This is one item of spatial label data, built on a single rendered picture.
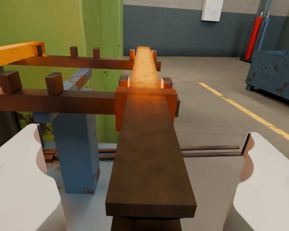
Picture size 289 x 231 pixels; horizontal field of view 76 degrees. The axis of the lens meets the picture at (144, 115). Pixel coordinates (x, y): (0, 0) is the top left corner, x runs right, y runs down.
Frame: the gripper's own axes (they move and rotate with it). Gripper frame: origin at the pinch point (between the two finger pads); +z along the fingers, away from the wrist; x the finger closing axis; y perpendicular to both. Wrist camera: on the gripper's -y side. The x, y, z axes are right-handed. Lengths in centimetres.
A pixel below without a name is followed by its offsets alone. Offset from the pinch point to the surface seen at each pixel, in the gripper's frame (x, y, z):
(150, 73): 0.7, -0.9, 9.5
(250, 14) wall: 383, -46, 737
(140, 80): -0.4, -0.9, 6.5
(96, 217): -7.4, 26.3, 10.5
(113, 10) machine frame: -15, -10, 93
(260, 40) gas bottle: 375, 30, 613
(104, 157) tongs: -8.6, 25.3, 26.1
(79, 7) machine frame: -18, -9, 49
